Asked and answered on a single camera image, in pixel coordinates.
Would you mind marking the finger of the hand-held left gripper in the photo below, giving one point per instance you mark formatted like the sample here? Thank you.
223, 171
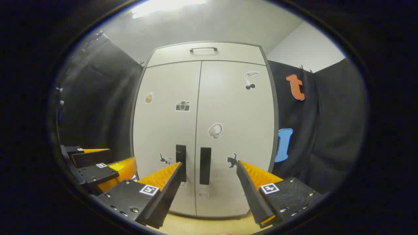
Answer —
93, 158
98, 174

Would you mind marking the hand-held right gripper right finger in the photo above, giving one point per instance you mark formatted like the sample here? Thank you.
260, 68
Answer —
253, 195

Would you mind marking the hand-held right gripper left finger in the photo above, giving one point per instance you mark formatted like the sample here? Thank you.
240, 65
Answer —
169, 192

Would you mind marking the white cabinet door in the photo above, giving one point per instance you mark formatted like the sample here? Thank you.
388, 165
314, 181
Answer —
166, 130
241, 111

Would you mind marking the white double-door shoe cabinet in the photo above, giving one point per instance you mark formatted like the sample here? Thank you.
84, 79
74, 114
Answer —
276, 130

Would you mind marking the white cabinet drawer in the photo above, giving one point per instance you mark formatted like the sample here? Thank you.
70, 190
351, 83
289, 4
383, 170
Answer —
235, 55

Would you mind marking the ceiling light panel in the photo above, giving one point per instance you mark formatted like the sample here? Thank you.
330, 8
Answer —
163, 7

